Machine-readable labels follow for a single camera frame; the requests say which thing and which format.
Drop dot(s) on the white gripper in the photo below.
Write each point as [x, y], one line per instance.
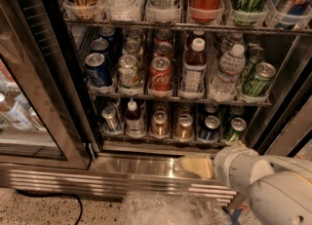
[234, 167]

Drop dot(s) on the orange soda can front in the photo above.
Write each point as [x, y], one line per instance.
[184, 127]

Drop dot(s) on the orange soda can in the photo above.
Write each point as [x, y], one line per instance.
[159, 123]
[184, 127]

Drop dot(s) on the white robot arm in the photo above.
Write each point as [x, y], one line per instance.
[278, 188]

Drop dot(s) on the blue can bottom shelf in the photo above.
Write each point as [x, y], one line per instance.
[209, 130]

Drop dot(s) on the green can bottom shelf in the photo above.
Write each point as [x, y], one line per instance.
[235, 130]

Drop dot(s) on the orange soda can left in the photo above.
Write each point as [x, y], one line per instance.
[159, 123]

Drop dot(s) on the brown tea bottle middle shelf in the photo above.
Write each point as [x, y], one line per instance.
[194, 67]

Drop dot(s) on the brown juice bottle bottom shelf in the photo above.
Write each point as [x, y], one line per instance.
[134, 124]

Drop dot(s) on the green can middle front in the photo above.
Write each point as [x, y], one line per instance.
[259, 80]

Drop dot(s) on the red coca-cola can front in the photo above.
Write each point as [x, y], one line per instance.
[160, 74]

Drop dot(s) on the red coca-cola can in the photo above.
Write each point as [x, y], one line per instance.
[163, 49]
[160, 74]

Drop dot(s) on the stainless fridge base grille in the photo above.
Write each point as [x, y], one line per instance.
[115, 175]

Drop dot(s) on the silver can bottom shelf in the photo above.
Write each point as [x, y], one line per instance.
[111, 119]

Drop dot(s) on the green white soda can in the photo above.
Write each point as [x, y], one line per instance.
[128, 72]

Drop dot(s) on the blue pepsi can front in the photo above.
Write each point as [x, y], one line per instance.
[97, 69]

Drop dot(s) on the blue pepsi can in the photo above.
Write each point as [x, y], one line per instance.
[100, 46]
[97, 69]

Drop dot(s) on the glass fridge door left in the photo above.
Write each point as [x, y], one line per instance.
[24, 60]

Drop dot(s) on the clear plastic bag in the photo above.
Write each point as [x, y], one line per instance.
[161, 209]

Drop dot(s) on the clear water bottle middle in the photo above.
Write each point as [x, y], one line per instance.
[228, 71]

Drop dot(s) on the fridge door right frame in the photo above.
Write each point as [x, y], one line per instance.
[299, 127]

